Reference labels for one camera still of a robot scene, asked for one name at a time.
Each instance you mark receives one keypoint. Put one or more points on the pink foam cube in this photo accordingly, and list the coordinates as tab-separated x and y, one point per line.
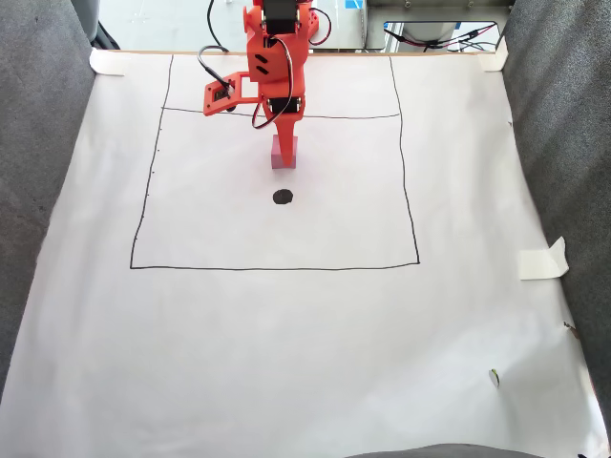
275	160

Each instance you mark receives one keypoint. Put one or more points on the white device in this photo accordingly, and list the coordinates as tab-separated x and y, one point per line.
429	31

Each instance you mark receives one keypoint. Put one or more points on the grey fabric panel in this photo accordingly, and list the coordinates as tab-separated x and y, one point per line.
563	143
38	143

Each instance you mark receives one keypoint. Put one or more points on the blue sticker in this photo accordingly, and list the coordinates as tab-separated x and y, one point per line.
354	4

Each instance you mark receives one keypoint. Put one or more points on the white paper sheet with lines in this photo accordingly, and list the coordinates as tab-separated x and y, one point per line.
305	334

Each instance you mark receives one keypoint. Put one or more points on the metal frame bar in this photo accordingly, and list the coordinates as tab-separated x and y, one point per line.
429	4

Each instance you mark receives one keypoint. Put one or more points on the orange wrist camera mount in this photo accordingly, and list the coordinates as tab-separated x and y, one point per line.
215	102

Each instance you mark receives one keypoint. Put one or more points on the black dot mark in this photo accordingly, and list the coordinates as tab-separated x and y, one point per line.
282	197

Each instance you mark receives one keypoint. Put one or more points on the white tape piece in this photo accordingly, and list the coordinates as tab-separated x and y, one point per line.
491	61
107	62
539	264

